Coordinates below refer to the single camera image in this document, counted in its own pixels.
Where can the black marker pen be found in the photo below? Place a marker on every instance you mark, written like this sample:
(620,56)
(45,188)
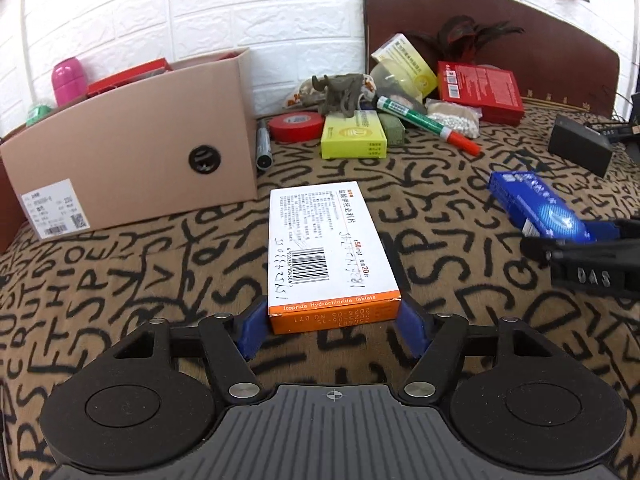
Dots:
(264,147)

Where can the yellow green box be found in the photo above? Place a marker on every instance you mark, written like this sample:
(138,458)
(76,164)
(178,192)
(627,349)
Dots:
(352,135)

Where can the green plastic jar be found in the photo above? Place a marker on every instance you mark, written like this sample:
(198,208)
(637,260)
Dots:
(39,114)

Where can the black box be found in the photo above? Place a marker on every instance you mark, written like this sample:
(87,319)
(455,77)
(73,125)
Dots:
(580,145)

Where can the letter printed brown blanket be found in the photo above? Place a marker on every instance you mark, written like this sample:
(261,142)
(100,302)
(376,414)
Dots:
(150,285)

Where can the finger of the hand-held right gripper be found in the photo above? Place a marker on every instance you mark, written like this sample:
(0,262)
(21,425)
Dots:
(545,249)
(602,232)

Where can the black device stand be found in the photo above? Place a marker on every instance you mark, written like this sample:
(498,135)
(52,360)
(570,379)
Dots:
(612,129)

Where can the brown wooden board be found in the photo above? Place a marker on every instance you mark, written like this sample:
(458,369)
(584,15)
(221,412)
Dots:
(550,45)

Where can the dark red feathery plant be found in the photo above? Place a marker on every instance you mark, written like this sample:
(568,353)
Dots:
(465,35)

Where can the green white marker red cap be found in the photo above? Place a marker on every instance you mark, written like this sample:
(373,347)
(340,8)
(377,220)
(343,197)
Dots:
(425,122)

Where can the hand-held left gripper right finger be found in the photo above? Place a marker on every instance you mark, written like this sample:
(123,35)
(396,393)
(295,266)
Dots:
(412,327)

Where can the pink bottle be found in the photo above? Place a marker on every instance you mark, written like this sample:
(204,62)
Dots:
(69,82)

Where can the brown cardboard box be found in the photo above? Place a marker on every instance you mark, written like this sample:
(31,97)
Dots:
(135,145)

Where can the printed snack bag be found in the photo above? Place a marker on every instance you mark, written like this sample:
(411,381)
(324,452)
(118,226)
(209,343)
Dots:
(300,95)

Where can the bamboo sticks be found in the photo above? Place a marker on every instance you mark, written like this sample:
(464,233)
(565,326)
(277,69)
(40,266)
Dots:
(555,104)

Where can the clear plastic packet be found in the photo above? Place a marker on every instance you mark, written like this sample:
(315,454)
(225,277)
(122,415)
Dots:
(395,85)

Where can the bag of white beads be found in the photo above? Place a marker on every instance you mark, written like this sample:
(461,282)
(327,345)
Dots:
(457,117)

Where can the olive green block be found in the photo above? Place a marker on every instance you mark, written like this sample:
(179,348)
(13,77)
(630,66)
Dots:
(391,130)

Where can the red printed box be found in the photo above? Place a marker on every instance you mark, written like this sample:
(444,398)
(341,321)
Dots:
(482,90)

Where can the grey elephant figure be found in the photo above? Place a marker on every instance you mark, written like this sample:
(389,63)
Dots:
(340,92)

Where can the orange white medicine box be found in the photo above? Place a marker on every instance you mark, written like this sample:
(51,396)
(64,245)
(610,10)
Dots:
(325,240)

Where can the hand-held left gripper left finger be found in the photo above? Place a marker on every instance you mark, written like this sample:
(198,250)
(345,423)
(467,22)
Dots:
(252,327)

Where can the pale yellow medicine box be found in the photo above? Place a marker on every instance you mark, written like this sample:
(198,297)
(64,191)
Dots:
(407,60)

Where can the red tape roll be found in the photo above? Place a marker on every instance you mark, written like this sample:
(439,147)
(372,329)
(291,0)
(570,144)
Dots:
(295,125)

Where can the blue box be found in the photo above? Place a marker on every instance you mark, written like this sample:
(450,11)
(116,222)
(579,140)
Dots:
(535,205)

